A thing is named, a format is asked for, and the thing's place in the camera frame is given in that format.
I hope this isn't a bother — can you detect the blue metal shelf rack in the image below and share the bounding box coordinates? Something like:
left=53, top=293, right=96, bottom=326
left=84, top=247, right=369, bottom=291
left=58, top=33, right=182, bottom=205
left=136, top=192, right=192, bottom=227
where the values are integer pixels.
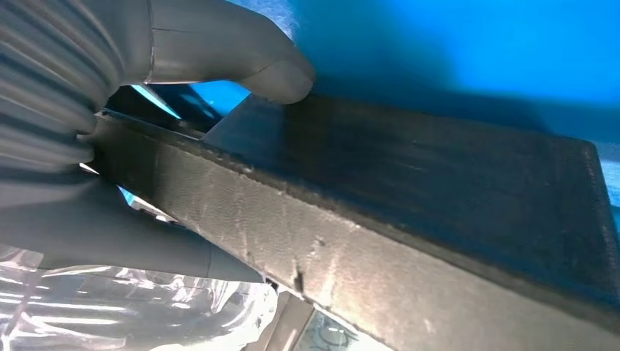
left=118, top=0, right=620, bottom=224

